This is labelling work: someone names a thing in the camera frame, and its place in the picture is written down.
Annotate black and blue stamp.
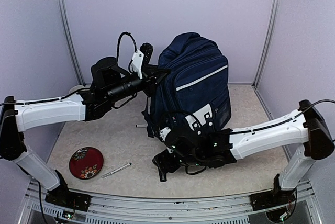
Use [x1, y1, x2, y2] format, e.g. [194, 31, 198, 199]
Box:
[158, 170, 167, 182]

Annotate navy blue student backpack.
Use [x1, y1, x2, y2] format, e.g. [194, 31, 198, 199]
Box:
[142, 32, 231, 138]

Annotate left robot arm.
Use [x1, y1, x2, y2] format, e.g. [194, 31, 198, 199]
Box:
[1, 57, 170, 211]

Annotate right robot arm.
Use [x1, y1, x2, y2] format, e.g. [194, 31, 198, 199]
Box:
[152, 100, 334, 211]

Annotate clear plastic syringe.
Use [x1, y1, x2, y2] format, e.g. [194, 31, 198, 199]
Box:
[101, 162, 132, 178]

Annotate white marker with red cap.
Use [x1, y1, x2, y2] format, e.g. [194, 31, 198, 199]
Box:
[136, 124, 147, 128]

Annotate white patterned ceramic cup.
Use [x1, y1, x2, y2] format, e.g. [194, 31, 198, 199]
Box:
[69, 85, 85, 94]

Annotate red floral plate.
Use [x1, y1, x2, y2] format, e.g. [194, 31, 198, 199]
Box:
[69, 147, 104, 180]

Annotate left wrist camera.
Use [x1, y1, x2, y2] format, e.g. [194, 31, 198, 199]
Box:
[128, 43, 153, 80]

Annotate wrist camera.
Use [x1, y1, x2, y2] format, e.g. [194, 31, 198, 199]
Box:
[158, 114, 178, 143]
[128, 43, 153, 80]

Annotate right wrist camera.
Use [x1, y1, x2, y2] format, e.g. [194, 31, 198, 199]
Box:
[158, 114, 178, 143]

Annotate front aluminium rail base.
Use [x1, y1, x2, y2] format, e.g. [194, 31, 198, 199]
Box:
[17, 181, 326, 223]

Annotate left aluminium frame post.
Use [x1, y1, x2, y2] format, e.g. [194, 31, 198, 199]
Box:
[57, 0, 85, 85]

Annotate aluminium frame post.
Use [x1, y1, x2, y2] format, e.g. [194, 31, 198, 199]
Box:
[57, 0, 85, 85]
[252, 0, 280, 89]

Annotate right aluminium frame post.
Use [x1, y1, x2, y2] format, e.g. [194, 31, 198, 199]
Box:
[252, 0, 280, 89]

